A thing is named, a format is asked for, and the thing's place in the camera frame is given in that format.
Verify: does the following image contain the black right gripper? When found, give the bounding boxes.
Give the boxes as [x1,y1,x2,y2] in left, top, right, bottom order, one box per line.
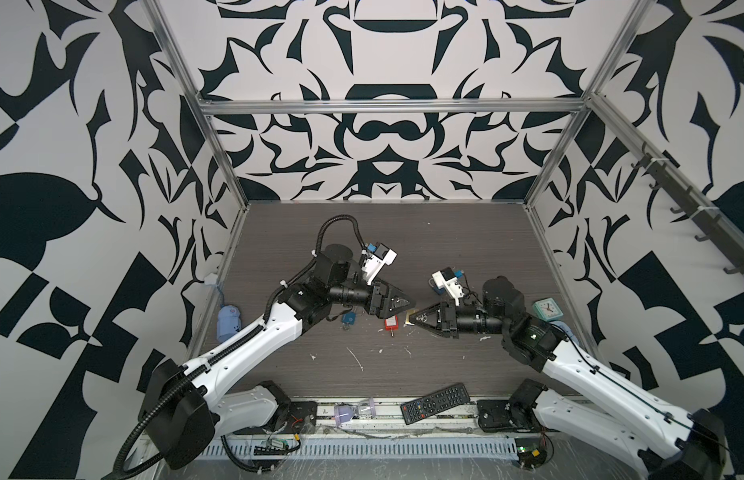
[412,300,513,338]

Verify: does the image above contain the brass padlock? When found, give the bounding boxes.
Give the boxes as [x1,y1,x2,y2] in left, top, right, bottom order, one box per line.
[404,309,416,327]

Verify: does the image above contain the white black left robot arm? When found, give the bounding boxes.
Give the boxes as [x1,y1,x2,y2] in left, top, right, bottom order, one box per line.
[108,243,415,479]

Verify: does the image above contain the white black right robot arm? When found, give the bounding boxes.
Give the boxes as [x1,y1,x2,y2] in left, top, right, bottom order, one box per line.
[408,276,728,479]

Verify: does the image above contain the red safety padlock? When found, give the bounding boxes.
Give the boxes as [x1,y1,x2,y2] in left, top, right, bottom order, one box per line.
[384,315,399,337]

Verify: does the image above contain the small dark blue padlock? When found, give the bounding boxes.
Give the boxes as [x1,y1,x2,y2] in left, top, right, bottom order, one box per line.
[341,309,356,331]

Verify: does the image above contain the black remote control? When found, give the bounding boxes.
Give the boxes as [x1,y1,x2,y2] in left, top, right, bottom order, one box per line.
[400,383,471,425]

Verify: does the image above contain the teal alarm clock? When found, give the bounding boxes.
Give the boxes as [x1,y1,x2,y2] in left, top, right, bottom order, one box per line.
[533,297,564,322]

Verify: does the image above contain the clear safety glasses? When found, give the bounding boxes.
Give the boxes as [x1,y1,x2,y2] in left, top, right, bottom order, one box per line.
[333,397,377,427]

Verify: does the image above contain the light blue round device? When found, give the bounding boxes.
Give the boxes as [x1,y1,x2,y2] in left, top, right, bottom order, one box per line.
[550,320,580,345]

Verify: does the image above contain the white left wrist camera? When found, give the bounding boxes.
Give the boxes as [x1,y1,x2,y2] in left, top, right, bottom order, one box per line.
[360,243,397,285]

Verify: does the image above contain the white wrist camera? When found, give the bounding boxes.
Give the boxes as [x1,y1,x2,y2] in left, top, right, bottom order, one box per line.
[431,267,466,306]
[360,243,397,285]

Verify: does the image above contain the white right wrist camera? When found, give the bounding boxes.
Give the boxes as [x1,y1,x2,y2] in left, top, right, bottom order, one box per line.
[431,267,466,306]

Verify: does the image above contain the black corrugated cable hose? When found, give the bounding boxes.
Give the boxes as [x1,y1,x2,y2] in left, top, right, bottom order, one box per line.
[314,214,367,259]

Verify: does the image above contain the white slotted cable duct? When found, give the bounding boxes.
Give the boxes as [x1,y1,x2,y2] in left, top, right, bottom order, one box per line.
[229,437,518,461]

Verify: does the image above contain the light blue device left wall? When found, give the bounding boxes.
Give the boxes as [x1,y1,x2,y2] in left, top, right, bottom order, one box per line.
[216,305,242,343]

